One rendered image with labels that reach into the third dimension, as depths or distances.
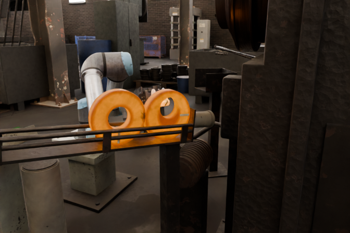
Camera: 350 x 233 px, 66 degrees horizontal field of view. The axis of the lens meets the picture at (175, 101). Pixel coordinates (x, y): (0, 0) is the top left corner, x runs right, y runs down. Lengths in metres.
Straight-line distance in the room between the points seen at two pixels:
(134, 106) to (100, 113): 0.10
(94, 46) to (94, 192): 3.17
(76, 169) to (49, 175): 0.75
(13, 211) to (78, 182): 0.64
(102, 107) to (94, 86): 0.46
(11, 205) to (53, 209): 0.19
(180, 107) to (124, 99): 0.19
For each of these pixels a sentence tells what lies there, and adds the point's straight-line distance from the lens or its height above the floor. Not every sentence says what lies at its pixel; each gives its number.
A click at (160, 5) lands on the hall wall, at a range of 12.66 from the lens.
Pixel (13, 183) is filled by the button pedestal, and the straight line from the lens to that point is 1.19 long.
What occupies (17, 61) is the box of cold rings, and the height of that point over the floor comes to 0.63.
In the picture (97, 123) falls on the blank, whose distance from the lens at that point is 0.74.
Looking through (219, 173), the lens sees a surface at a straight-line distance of 1.98.
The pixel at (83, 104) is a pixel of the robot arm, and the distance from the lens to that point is 1.64.
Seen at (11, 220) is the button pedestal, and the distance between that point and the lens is 1.24.
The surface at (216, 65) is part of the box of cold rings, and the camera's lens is 3.72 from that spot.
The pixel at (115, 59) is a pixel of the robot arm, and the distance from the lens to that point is 1.30.
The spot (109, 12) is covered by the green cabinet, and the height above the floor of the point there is 1.32.
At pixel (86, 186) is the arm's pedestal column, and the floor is 0.06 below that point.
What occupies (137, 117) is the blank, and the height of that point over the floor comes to 0.72.
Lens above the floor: 0.95
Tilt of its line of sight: 14 degrees down
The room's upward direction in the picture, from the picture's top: straight up
